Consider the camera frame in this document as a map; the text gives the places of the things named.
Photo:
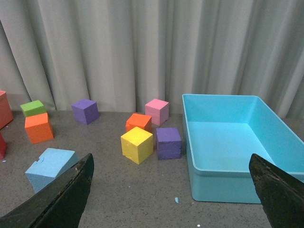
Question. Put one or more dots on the orange foam block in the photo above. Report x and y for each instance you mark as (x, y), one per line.
(139, 120)
(39, 128)

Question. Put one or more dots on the purple foam block near bin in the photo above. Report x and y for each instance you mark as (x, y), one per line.
(168, 143)

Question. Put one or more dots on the orange foam block left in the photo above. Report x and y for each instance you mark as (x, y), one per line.
(39, 128)

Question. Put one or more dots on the yellow foam block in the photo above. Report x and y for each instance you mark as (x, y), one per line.
(137, 145)

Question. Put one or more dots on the grey curtain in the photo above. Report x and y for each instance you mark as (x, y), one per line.
(124, 53)

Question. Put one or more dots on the orange foam block centre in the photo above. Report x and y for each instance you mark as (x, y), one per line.
(139, 120)

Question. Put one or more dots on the purple foam block far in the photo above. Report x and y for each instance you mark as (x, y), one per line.
(85, 111)

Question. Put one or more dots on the red foam block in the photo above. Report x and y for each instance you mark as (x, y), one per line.
(3, 147)

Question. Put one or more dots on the green foam block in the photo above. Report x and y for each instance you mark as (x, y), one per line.
(33, 108)

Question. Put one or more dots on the pink foam block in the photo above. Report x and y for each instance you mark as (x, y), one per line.
(158, 110)

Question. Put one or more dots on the light blue plastic bin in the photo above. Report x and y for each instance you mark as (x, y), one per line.
(222, 132)

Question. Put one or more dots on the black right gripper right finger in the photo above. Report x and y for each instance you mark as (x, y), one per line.
(281, 195)

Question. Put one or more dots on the light blue foam block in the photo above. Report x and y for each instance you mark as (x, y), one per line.
(50, 165)

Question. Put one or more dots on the red plastic container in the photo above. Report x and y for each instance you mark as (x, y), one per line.
(6, 115)

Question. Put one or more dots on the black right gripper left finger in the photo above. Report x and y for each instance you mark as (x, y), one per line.
(60, 204)

